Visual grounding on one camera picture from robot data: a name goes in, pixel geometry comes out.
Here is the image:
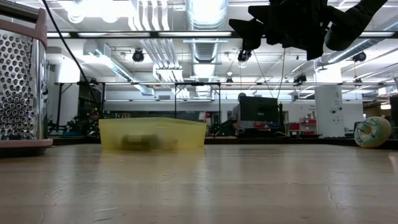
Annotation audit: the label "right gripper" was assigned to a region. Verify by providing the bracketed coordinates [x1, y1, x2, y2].
[229, 0, 330, 62]

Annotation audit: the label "yellow translucent plastic bin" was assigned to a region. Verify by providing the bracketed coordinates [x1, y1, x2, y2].
[98, 116, 208, 153]

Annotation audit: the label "black beam with light strips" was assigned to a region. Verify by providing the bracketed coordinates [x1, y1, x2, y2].
[46, 30, 398, 39]

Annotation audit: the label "black computer monitor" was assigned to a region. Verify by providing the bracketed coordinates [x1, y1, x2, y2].
[239, 95, 280, 124]

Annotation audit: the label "person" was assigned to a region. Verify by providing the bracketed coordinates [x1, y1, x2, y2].
[231, 92, 249, 130]

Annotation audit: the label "red storage bins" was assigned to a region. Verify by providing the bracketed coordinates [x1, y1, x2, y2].
[287, 117, 318, 136]

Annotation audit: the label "white column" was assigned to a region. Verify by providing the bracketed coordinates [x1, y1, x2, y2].
[314, 84, 345, 138]

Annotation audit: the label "silver ventilation duct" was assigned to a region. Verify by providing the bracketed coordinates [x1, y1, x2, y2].
[185, 0, 228, 98]
[326, 30, 398, 65]

